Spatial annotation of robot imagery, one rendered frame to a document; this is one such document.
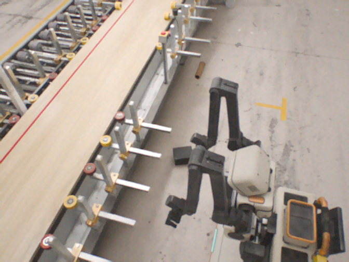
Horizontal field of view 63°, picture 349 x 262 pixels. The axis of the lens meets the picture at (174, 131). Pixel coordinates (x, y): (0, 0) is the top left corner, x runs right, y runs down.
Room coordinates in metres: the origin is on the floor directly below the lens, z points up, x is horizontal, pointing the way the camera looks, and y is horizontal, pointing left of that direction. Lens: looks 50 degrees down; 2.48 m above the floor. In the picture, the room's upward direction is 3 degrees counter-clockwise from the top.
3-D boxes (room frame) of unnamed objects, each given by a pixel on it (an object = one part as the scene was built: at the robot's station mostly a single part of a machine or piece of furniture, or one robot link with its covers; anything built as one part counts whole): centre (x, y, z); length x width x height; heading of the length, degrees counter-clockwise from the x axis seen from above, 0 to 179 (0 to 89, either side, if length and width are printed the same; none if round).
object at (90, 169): (1.05, 0.58, 0.85); 0.08 x 0.08 x 0.11
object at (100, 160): (0.97, 0.45, 0.90); 0.04 x 0.04 x 0.48; 72
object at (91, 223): (0.75, 0.52, 0.83); 0.14 x 0.06 x 0.05; 162
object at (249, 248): (0.66, -0.41, 0.68); 0.28 x 0.27 x 0.25; 162
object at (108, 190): (0.99, 0.44, 0.81); 0.14 x 0.06 x 0.05; 162
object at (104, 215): (0.75, 0.47, 0.83); 0.43 x 0.03 x 0.04; 72
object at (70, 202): (0.82, 0.66, 0.85); 0.08 x 0.08 x 0.11
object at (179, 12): (2.63, -0.11, 0.93); 0.04 x 0.04 x 0.48; 72
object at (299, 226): (0.62, -0.69, 0.87); 0.23 x 0.15 x 0.11; 162
